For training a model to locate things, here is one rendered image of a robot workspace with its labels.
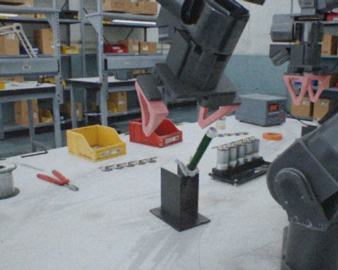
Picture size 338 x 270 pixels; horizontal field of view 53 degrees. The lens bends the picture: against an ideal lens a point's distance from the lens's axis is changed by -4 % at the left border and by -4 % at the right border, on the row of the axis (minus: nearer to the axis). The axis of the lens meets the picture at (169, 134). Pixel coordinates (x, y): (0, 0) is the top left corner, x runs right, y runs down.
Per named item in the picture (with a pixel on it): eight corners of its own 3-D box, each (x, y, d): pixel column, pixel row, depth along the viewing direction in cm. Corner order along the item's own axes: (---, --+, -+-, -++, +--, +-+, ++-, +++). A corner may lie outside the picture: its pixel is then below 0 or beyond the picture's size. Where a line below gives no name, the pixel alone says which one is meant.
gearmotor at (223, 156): (230, 172, 71) (232, 148, 70) (223, 175, 69) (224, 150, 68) (221, 170, 73) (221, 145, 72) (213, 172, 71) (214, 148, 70)
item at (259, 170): (252, 162, 82) (252, 157, 82) (279, 168, 77) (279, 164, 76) (207, 179, 71) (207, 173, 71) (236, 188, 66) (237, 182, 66)
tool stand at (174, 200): (168, 247, 52) (195, 207, 45) (141, 195, 58) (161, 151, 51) (198, 237, 56) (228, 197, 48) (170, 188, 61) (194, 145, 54)
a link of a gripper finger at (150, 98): (123, 118, 52) (138, 65, 45) (165, 114, 55) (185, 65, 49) (140, 153, 48) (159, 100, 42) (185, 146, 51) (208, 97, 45)
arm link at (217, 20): (172, 33, 44) (190, -19, 39) (202, 29, 47) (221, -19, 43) (210, 65, 41) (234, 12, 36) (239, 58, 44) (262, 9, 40)
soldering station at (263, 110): (286, 124, 126) (288, 98, 124) (264, 128, 120) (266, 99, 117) (255, 117, 138) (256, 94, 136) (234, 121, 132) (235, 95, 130)
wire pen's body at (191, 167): (179, 191, 52) (208, 140, 45) (174, 182, 53) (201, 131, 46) (188, 188, 53) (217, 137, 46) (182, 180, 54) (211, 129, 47)
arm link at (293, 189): (273, 166, 35) (329, 178, 31) (304, 148, 41) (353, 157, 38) (268, 223, 36) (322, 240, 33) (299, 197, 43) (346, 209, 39)
